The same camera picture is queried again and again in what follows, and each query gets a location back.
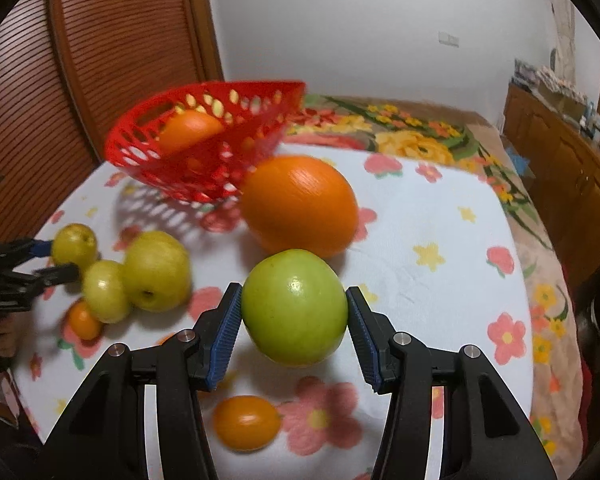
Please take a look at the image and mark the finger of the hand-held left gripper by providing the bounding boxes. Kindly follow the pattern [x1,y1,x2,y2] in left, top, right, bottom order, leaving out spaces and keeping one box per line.
[10,261,81,301]
[0,239,54,267]

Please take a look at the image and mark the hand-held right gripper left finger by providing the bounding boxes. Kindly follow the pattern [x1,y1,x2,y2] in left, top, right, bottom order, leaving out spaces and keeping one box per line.
[32,282,243,480]

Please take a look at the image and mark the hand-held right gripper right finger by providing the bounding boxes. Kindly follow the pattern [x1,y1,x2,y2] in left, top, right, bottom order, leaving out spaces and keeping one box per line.
[345,285,558,480]

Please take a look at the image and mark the small yellow-green fruit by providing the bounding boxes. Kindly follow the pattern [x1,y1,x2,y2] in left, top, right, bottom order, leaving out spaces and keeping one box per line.
[51,223,99,271]
[81,260,132,324]

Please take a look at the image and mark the green apple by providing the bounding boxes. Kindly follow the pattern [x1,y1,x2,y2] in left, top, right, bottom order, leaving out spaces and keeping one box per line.
[241,249,349,367]

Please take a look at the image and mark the large yellow-green fruit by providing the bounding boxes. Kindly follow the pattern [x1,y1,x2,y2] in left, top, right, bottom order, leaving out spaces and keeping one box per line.
[122,231,192,313]

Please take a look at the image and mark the large orange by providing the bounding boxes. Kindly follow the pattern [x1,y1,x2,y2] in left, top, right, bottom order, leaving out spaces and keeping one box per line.
[240,155,359,259]

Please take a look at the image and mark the red plastic basket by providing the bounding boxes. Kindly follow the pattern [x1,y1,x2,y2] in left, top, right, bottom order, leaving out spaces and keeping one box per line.
[104,80,307,205]

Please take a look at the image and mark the small orange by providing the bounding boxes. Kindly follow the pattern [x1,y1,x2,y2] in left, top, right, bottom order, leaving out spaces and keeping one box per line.
[212,395,282,452]
[66,300,104,341]

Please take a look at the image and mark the white flower-print blanket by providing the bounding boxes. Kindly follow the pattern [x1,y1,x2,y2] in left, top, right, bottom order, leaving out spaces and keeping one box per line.
[0,142,536,480]

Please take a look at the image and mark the medium orange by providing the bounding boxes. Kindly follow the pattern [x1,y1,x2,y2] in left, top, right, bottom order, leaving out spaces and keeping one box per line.
[157,110,226,157]

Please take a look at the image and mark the colourful floral blanket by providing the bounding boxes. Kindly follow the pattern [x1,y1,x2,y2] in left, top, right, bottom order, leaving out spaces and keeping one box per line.
[280,94,588,466]

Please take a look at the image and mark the wooden slatted wardrobe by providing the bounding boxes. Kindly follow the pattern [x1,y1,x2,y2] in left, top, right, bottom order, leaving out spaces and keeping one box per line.
[0,0,226,261]

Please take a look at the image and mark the wooden cabinet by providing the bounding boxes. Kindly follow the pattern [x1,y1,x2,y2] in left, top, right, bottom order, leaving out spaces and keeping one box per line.
[500,82,600,281]

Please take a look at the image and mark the assorted small containers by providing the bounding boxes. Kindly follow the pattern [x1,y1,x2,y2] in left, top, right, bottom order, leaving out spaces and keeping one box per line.
[512,57,600,161]

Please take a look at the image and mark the patterned curtain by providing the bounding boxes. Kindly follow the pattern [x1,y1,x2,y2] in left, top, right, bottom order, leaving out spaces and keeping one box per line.
[550,0,577,81]

